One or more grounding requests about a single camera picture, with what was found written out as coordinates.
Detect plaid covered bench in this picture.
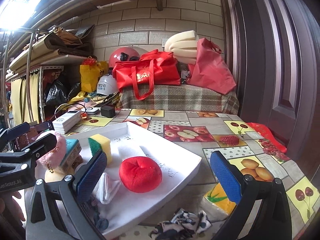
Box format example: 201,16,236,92
117,85,239,115

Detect smartphone with lit screen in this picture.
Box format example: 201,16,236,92
12,121,54,152

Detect white shallow tray box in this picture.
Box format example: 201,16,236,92
24,121,203,240

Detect black white patterned cloth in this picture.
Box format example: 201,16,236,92
149,208,212,240

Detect pink plush toy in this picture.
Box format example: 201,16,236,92
36,130,67,170

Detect red plush apple toy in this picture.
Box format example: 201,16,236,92
119,156,162,193

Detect white power bank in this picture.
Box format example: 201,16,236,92
53,111,82,134

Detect yellow curtain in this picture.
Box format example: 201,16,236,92
10,72,41,125

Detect dark wooden door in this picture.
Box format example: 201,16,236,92
222,0,319,160

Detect yellow paper bag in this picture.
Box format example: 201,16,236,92
80,57,108,93

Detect green yellow sponge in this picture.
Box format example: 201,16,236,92
88,134,112,166

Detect red bag beside table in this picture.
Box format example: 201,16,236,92
247,122,287,153

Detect person's left hand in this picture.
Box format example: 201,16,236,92
0,191,25,222

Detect white safety helmet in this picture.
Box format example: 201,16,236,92
96,74,119,96

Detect grey purple braided scrunchie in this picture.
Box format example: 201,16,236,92
87,196,109,232

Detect red tote bag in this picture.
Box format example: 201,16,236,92
112,49,181,100

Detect cream foam rolls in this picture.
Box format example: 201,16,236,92
164,30,199,64

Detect white towel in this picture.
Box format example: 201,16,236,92
92,172,121,205

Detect white wireless charger pad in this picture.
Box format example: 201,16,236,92
85,107,100,115

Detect black charger block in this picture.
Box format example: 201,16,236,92
100,105,116,118

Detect fruit pattern tablecloth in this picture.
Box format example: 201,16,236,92
67,109,319,239

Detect metal shelf rack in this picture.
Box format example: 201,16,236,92
4,29,95,122

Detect black plastic bag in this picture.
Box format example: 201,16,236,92
46,80,81,106

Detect red plastic bag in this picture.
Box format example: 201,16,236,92
187,38,236,95

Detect teal tissue pack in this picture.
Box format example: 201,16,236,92
60,139,82,172

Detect pink red helmet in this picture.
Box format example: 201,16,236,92
108,47,140,68

